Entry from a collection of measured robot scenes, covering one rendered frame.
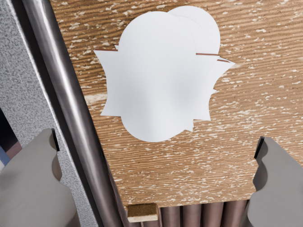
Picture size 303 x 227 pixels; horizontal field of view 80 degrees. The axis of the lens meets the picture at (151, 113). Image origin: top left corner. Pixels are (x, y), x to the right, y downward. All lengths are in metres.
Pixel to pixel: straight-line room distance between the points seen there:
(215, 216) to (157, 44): 0.41
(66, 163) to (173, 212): 0.25
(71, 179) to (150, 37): 0.33
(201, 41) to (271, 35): 0.11
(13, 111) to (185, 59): 0.28
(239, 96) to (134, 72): 0.16
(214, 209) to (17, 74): 0.45
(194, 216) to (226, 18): 0.40
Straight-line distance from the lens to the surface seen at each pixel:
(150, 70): 0.18
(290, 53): 0.29
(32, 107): 0.35
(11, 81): 0.34
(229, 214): 0.51
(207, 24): 0.21
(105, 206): 0.46
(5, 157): 0.54
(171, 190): 0.38
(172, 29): 0.18
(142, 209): 0.41
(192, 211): 0.47
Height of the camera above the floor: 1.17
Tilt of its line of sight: 61 degrees down
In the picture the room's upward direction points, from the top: 179 degrees counter-clockwise
